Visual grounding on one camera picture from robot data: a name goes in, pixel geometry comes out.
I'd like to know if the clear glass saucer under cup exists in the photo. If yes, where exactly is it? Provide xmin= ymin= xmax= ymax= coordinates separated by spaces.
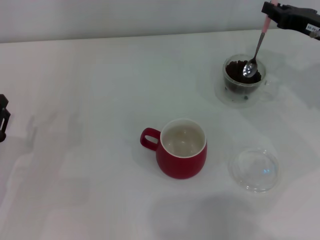
xmin=214 ymin=74 xmax=270 ymax=109

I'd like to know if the clear glass dish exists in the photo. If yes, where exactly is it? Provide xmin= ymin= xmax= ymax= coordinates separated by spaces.
xmin=229 ymin=147 xmax=280 ymax=194

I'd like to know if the red ceramic mug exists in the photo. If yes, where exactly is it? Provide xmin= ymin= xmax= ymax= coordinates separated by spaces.
xmin=139 ymin=118 xmax=208 ymax=180

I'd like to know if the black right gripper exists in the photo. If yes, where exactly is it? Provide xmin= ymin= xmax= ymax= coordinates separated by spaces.
xmin=261 ymin=1 xmax=320 ymax=41

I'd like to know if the clear glass cup with handle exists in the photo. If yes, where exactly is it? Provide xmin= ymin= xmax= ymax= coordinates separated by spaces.
xmin=222 ymin=53 xmax=279 ymax=104

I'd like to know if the heap of coffee beans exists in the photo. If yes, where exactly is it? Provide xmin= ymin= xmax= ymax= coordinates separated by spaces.
xmin=225 ymin=59 xmax=263 ymax=97

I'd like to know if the pink-handled metal spoon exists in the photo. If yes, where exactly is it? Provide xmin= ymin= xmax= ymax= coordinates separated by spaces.
xmin=242 ymin=0 xmax=279 ymax=79

